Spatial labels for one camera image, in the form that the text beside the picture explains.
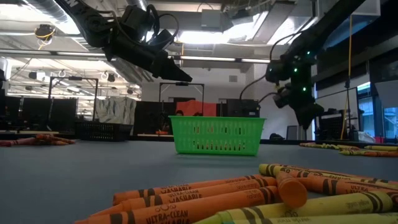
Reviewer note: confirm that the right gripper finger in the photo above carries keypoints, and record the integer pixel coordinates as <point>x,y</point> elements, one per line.
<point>301,115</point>
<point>312,112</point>

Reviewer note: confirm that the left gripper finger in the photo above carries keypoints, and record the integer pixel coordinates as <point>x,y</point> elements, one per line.
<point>177,69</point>
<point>171,76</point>

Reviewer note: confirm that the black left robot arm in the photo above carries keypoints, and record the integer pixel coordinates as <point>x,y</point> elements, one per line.
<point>90,21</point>

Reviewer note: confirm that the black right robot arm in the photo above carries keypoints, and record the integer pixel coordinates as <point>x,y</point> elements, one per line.
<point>326,25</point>

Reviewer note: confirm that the grey waste bin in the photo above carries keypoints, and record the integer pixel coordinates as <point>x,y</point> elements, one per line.
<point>295,133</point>

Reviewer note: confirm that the black cart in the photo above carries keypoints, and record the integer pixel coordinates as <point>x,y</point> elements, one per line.
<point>332,124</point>

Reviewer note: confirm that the whiteboard on stand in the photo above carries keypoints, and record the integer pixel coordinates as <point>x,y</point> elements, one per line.
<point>337,99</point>

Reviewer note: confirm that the black dome object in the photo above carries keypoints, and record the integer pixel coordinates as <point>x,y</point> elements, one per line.
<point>276,137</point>

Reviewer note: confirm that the black tripod stand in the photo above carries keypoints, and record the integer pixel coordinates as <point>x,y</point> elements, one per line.
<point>347,102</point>

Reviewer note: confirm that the person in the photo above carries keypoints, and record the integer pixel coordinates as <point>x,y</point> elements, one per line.
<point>179,113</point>
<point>197,114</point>

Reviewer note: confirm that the orange red panel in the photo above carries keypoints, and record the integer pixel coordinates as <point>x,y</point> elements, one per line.
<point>196,107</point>

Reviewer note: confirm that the ceiling strip light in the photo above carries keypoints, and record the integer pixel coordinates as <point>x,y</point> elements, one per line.
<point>217,58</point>

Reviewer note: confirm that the black partition panel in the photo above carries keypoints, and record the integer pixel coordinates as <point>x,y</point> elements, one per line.
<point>37,113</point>
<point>152,118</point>

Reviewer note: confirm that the small orange object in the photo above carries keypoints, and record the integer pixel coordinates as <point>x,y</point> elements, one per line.
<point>162,132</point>

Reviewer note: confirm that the black equipment case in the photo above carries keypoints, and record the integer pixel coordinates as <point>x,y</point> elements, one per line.
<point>242,108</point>

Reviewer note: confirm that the white plastic bag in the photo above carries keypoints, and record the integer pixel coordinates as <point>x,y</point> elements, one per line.
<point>366,137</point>

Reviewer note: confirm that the crumpled grey white sheet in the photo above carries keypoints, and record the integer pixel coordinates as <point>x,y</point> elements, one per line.
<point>115,110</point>

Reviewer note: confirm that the grey ceiling box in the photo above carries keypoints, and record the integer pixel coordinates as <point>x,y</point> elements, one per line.
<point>214,20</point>

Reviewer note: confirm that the green plastic basket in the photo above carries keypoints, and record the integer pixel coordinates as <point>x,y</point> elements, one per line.
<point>217,137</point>

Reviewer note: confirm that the black plastic basket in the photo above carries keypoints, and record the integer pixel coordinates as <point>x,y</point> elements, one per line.
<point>102,132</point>

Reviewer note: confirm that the yellow green crayon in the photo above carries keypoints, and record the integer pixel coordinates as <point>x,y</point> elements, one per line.
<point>326,205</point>

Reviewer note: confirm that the red crayon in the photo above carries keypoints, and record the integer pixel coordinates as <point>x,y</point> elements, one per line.
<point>18,142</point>

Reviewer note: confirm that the black metal frame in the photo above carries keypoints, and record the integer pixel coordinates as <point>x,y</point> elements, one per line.
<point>182,83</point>
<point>95,99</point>

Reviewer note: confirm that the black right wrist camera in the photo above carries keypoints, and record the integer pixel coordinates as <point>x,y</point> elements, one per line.
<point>282,98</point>

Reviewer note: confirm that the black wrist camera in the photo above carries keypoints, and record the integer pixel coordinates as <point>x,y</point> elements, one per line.
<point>282,98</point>
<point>136,18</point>

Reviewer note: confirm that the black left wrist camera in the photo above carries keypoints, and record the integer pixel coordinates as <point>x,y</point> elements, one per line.
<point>136,18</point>

